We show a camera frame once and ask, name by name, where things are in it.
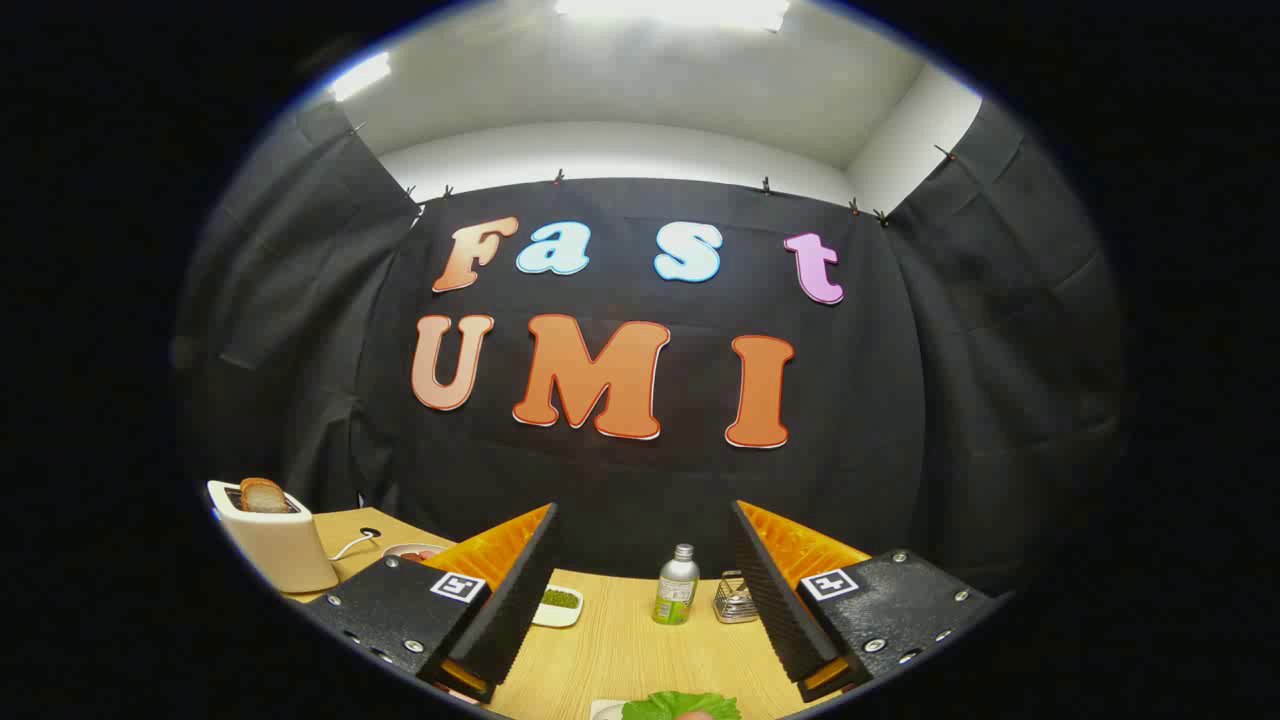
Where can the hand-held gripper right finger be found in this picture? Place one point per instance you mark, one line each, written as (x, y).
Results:
(785, 610)

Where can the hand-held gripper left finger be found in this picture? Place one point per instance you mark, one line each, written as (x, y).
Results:
(515, 610)

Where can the green lettuce leaf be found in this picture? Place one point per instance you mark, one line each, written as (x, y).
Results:
(665, 706)

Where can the toasted bread slice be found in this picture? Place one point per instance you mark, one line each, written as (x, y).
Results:
(263, 496)

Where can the white divided dish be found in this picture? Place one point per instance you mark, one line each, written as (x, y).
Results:
(555, 612)

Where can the pile of green beans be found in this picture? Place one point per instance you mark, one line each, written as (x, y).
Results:
(560, 598)

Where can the green metal bottle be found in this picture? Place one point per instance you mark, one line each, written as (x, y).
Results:
(675, 595)

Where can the round white plate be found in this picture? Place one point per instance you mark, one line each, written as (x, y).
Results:
(405, 551)

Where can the black backdrop cloth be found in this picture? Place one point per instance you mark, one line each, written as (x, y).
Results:
(880, 400)

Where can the white toaster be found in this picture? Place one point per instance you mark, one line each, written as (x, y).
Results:
(285, 550)

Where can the small ceiling light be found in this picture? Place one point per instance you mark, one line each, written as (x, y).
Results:
(360, 76)

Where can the long ceiling light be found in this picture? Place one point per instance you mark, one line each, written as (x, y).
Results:
(670, 10)

